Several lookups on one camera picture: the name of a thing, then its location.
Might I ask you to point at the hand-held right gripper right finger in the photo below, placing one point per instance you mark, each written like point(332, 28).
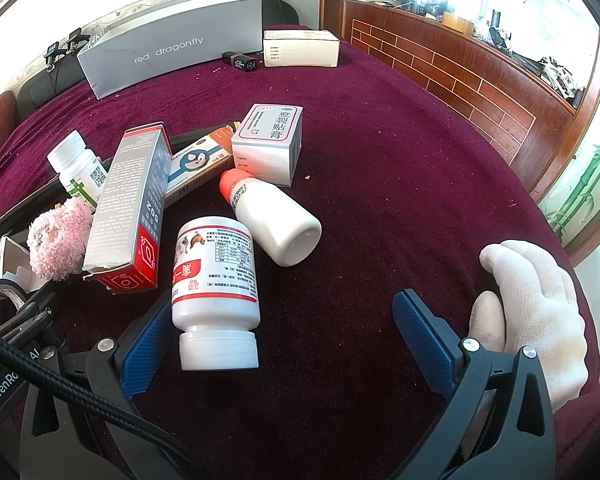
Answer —
point(425, 340)

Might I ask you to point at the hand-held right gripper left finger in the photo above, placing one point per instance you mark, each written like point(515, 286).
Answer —
point(140, 355)

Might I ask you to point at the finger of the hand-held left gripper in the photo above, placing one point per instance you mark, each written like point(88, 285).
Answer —
point(30, 315)

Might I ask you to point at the pink plush toy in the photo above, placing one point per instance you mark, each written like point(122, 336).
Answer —
point(60, 245)

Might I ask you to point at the white bottle red label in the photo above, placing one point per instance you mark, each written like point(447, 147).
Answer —
point(215, 280)

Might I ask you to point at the grey red tall box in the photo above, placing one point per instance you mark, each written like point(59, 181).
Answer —
point(125, 200)

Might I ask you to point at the white bottle green label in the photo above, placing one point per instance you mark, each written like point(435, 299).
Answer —
point(75, 162)

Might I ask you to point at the person's right hand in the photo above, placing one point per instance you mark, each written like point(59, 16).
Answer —
point(535, 300)

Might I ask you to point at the black flat object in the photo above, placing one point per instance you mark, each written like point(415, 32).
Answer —
point(25, 210)

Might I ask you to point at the maroon velvet cloth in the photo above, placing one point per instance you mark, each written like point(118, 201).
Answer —
point(380, 185)

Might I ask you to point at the white bottle orange cap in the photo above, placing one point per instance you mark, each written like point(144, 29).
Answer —
point(275, 220)

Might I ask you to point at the black leather sofa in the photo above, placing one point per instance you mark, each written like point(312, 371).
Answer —
point(40, 87)

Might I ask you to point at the bamboo print panel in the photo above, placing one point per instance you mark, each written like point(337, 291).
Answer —
point(590, 180)

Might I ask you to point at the white medicine box red border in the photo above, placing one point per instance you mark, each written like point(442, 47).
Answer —
point(267, 135)

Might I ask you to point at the black clamp device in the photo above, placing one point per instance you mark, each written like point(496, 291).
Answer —
point(76, 40)
point(54, 55)

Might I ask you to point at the wooden cabinet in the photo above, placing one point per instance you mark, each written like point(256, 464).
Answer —
point(430, 70)

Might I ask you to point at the grey cardboard shoe box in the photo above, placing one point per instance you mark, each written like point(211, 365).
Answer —
point(170, 50)

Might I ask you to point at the small black device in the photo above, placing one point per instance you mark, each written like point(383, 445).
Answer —
point(240, 62)

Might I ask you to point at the white flat cardboard box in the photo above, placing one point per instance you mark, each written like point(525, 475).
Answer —
point(300, 50)

